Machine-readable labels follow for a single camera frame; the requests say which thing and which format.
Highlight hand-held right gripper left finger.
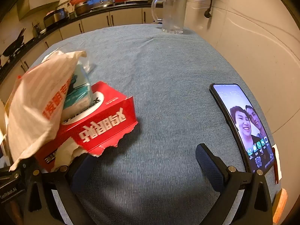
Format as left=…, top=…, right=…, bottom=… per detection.
left=23, top=156, right=96, bottom=225

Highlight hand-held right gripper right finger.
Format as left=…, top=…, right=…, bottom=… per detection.
left=196, top=143, right=274, bottom=225

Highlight red cardboard box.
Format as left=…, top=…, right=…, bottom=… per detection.
left=35, top=81, right=138, bottom=173

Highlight white teal small carton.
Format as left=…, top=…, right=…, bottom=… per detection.
left=62, top=63, right=93, bottom=110

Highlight white striped plastic bag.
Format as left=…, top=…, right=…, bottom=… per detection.
left=5, top=50, right=87, bottom=171

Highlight black smartphone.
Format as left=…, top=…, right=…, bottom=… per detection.
left=209, top=83, right=275, bottom=175

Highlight orange wooden piece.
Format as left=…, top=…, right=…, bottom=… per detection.
left=273, top=189, right=288, bottom=225

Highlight blue tablecloth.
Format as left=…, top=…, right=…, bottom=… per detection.
left=28, top=23, right=282, bottom=225

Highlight clear plastic wrapper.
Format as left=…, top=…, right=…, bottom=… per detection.
left=81, top=56, right=96, bottom=75

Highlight black wok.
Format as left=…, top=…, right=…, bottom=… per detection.
left=2, top=28, right=26, bottom=57

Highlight clear glass mug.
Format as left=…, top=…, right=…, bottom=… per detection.
left=151, top=0, right=187, bottom=34

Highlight steel rice cooker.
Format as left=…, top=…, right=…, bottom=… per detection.
left=43, top=8, right=66, bottom=27

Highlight cream lower kitchen cabinets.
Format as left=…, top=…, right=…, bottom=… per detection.
left=0, top=7, right=162, bottom=104

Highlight black kitchen countertop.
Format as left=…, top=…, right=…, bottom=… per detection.
left=0, top=1, right=164, bottom=75

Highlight brown cooking pot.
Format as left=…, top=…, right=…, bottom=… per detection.
left=74, top=2, right=91, bottom=16

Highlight pan with glass lid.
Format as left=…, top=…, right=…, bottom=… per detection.
left=90, top=0, right=114, bottom=11

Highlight black power plug cable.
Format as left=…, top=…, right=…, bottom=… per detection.
left=204, top=0, right=216, bottom=19

